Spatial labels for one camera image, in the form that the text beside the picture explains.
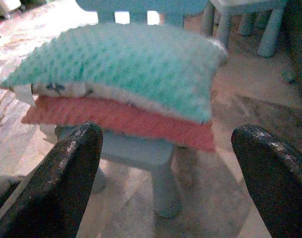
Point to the pink plush pillow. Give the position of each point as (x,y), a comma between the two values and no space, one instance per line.
(141,124)

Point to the green leather sofa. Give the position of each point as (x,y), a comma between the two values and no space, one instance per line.
(299,49)

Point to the white furniture base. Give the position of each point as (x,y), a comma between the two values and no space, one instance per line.
(5,7)

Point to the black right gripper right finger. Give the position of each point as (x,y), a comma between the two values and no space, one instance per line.
(277,186)

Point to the teal dotted plush pillow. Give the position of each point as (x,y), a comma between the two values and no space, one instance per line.
(131,67)

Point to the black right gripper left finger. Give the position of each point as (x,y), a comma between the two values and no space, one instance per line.
(54,186)

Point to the light blue child chair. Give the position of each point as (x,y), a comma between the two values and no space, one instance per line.
(269,32)
(141,153)

